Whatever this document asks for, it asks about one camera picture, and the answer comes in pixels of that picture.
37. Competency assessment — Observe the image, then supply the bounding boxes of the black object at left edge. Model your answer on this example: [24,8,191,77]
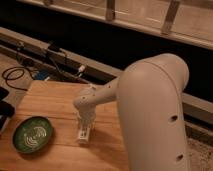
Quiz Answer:
[0,86,15,134]

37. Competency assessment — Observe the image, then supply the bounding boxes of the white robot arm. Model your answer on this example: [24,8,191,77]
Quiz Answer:
[73,53,191,171]

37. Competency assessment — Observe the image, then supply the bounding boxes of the black coiled cable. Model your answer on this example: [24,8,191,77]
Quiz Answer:
[1,66,36,91]

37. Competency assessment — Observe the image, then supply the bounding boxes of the black clamp on rail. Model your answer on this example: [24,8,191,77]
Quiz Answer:
[46,42,66,58]

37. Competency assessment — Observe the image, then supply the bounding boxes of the grey metal rail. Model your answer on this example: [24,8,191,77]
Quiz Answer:
[0,27,213,129]

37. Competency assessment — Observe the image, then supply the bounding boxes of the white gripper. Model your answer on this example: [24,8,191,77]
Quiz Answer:
[78,112,95,139]

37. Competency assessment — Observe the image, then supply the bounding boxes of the green ceramic bowl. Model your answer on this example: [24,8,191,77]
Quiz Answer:
[12,116,53,154]

